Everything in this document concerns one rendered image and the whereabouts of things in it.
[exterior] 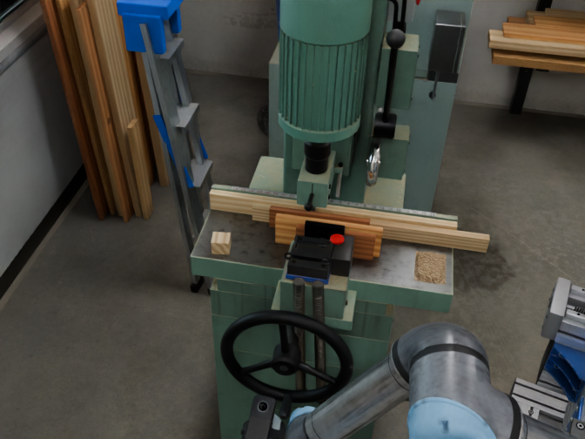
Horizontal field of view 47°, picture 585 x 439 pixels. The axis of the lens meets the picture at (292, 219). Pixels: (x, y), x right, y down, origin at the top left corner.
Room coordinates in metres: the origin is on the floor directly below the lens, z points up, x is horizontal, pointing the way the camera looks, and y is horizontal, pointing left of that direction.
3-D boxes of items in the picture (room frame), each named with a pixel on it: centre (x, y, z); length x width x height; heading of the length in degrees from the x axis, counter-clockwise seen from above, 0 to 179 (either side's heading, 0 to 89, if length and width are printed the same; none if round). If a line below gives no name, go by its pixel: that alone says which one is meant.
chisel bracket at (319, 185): (1.27, -0.06, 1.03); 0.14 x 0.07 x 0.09; 171
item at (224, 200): (1.27, -0.09, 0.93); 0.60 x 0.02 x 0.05; 81
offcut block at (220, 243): (1.16, 0.16, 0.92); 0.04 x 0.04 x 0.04; 89
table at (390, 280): (1.14, -0.07, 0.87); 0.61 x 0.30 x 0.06; 81
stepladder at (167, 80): (2.00, 0.40, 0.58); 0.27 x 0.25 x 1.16; 81
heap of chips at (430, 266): (1.12, -0.32, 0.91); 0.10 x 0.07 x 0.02; 171
